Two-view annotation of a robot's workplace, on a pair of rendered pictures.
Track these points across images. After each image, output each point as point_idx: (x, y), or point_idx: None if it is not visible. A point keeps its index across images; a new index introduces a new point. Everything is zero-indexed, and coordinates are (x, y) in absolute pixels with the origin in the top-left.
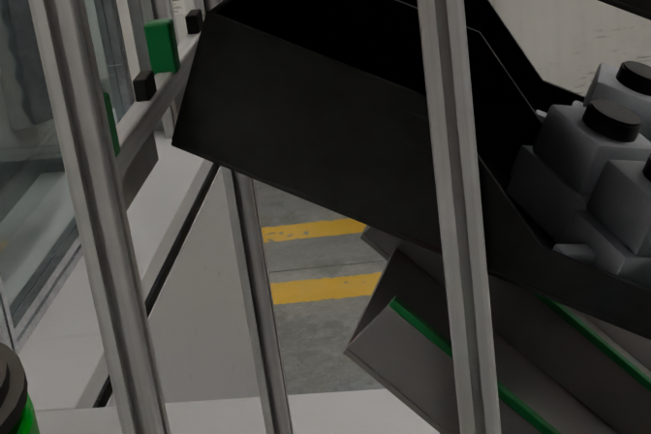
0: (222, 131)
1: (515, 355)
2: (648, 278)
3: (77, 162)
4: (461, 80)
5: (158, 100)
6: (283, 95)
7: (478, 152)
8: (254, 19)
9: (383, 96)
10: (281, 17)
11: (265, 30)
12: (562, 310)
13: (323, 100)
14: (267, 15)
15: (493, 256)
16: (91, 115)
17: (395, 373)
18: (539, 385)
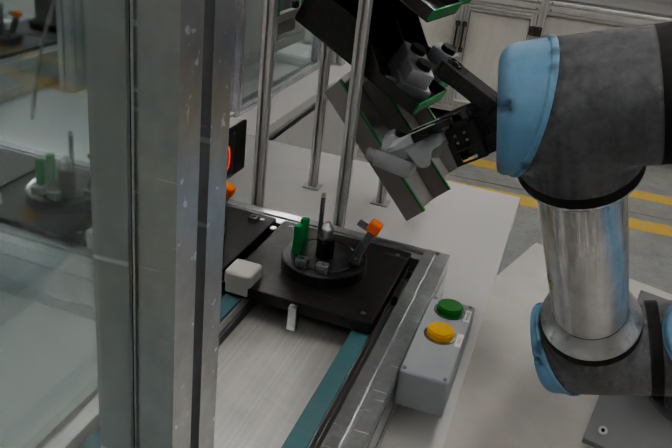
0: (308, 18)
1: (382, 121)
2: (407, 91)
3: (266, 12)
4: (365, 17)
5: (298, 9)
6: (325, 12)
7: (386, 53)
8: None
9: (350, 19)
10: None
11: None
12: (399, 110)
13: (335, 16)
14: None
15: (367, 72)
16: (273, 1)
17: (336, 101)
18: (385, 131)
